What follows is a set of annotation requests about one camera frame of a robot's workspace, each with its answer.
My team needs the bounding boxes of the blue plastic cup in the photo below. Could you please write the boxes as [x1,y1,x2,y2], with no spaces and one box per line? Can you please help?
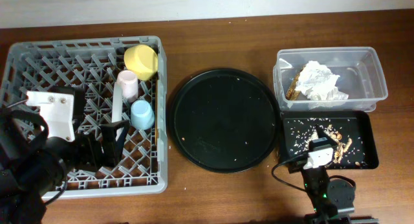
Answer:
[131,100,155,130]

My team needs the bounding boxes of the grey round plate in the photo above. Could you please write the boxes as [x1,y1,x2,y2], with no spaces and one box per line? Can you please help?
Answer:
[111,83,123,123]

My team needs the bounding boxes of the pink plastic cup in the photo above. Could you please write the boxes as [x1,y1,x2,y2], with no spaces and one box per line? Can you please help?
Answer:
[116,70,138,103]

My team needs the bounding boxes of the wooden chopstick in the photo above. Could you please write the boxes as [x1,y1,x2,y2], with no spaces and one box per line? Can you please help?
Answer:
[154,80,159,149]

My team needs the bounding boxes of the yellow bowl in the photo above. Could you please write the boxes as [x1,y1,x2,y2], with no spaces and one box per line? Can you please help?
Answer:
[124,45,158,81]

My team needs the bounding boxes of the brown snack wrapper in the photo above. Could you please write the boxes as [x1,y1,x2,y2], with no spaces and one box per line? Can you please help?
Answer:
[285,67,305,100]

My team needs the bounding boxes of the white paper napkin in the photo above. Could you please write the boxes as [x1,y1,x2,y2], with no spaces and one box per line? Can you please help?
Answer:
[294,61,349,101]

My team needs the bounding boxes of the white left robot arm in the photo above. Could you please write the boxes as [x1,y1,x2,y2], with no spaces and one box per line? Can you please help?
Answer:
[1,108,130,223]

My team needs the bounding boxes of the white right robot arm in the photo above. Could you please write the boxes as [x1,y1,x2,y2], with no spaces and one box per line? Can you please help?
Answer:
[289,126,356,224]

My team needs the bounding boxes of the grey dishwasher rack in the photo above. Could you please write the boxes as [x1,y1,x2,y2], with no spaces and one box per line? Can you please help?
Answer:
[1,36,168,199]

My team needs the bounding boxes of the black round tray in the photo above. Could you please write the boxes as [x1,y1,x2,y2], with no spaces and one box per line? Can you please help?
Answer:
[168,68,281,174]

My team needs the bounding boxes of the clear plastic bin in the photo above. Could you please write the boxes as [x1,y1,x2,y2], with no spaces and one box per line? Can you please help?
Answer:
[273,47,388,112]

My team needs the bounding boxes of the food scraps and rice pile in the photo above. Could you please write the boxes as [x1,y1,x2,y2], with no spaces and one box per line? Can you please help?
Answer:
[286,118,361,169]

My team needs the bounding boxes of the black rectangular tray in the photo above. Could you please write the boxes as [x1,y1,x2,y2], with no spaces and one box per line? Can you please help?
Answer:
[279,111,379,169]

